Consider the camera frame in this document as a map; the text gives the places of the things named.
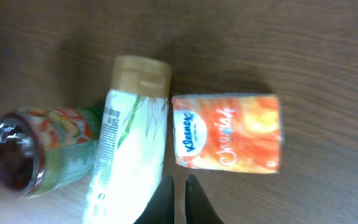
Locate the small orange box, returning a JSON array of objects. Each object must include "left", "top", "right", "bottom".
[{"left": 172, "top": 93, "right": 284, "bottom": 174}]

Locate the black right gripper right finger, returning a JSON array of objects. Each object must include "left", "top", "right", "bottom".
[{"left": 185, "top": 174, "right": 224, "bottom": 224}]

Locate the white cream tube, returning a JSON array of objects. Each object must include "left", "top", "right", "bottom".
[{"left": 83, "top": 55, "right": 172, "bottom": 223}]

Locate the green lid jar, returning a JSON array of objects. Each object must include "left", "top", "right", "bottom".
[{"left": 0, "top": 107, "right": 103, "bottom": 198}]

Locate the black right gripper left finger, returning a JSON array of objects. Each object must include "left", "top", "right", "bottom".
[{"left": 134, "top": 176, "right": 175, "bottom": 224}]

